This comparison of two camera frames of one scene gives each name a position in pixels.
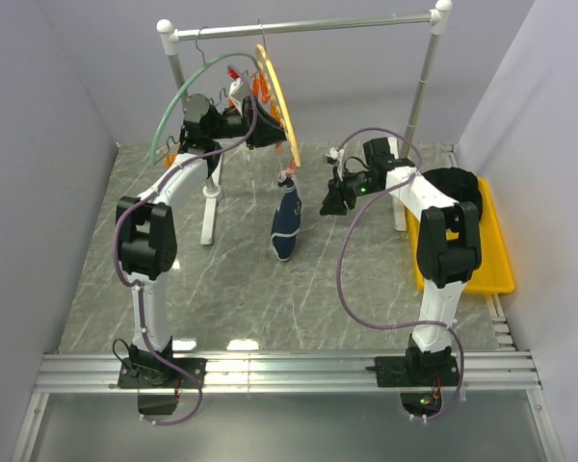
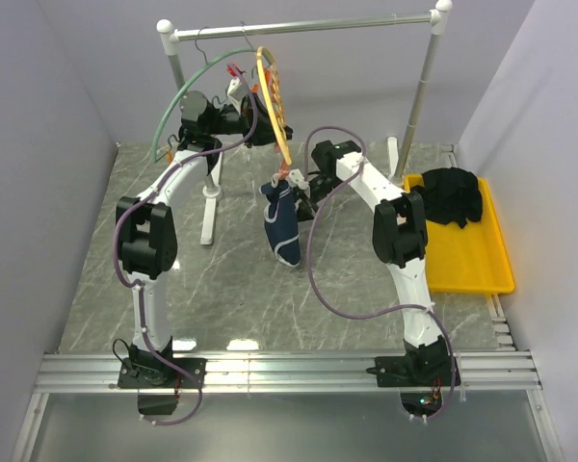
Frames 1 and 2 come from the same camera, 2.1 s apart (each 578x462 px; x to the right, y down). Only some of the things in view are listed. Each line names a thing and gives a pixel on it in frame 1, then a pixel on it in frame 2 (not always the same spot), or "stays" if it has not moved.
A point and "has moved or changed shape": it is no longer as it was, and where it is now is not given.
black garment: [459, 184] stays
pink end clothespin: [290, 167] has moved or changed shape
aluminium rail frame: [482, 372] stays
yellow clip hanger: [277, 94] has moved or changed shape
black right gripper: [333, 203] -> [304, 212]
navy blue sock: [287, 218] has moved or changed shape
